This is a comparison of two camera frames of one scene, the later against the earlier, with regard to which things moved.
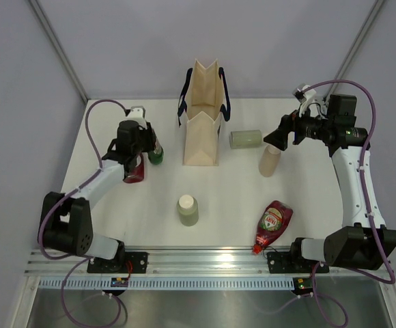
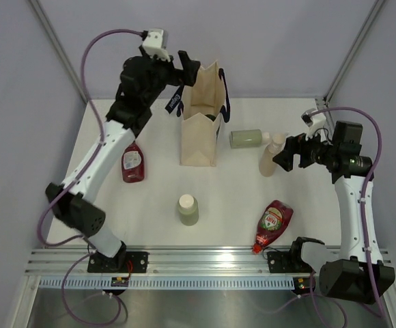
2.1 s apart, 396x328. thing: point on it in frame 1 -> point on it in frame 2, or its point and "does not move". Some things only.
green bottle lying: x=245 y=139 does not move
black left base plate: x=118 y=264 does not move
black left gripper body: x=141 y=145 -> x=162 y=74
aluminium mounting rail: x=185 y=263 does not move
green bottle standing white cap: x=187 y=209 does not move
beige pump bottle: x=269 y=160 does not move
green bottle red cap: x=156 y=156 -> x=211 y=117
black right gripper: x=279 y=138 -> x=295 y=145
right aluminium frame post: x=357 y=43 does not move
